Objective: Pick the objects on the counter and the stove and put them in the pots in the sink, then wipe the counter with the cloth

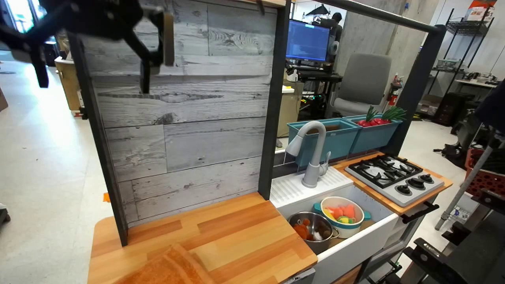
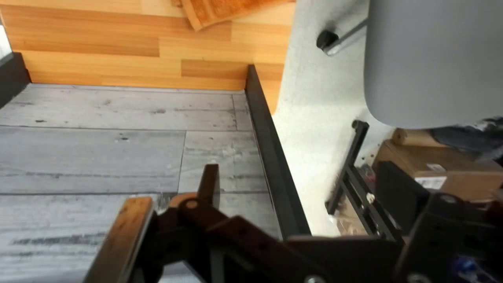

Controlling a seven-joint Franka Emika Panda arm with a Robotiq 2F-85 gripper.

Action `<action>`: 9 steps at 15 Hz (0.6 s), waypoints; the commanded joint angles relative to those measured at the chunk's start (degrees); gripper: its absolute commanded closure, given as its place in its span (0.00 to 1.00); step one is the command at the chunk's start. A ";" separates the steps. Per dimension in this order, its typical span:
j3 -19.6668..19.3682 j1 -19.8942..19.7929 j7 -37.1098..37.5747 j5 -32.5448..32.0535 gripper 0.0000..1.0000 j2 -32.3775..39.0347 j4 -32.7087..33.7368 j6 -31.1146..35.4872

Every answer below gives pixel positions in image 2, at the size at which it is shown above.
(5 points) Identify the black metal stand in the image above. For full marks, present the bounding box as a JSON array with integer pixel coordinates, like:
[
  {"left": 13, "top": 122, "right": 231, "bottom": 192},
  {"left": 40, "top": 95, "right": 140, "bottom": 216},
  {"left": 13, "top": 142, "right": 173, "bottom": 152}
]
[{"left": 323, "top": 119, "right": 406, "bottom": 244}]

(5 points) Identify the orange cloth towel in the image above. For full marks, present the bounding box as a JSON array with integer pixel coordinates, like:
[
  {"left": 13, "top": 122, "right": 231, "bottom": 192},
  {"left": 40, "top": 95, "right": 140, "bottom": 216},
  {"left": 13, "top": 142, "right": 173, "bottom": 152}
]
[{"left": 172, "top": 0, "right": 296, "bottom": 34}]

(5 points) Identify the grey padded chair seat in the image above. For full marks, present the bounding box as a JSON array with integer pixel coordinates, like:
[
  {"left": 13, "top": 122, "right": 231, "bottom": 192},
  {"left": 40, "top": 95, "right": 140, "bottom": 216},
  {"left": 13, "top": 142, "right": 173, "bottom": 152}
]
[{"left": 315, "top": 0, "right": 503, "bottom": 131}]

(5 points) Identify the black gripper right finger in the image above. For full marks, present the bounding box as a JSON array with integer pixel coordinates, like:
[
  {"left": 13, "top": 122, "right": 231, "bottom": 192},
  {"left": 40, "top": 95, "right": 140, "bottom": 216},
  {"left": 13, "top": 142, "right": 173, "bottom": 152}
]
[{"left": 374, "top": 159, "right": 469, "bottom": 283}]

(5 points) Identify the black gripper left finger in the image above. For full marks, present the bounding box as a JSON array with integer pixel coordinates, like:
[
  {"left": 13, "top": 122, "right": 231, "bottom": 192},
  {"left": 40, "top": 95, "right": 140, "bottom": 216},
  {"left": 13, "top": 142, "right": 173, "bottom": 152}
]
[{"left": 159, "top": 163, "right": 233, "bottom": 249}]

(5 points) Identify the brown cardboard box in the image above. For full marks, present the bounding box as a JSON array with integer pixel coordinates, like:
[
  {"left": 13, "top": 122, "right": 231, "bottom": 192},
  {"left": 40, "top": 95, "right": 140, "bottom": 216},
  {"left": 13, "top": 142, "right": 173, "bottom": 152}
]
[{"left": 373, "top": 126, "right": 503, "bottom": 205}]

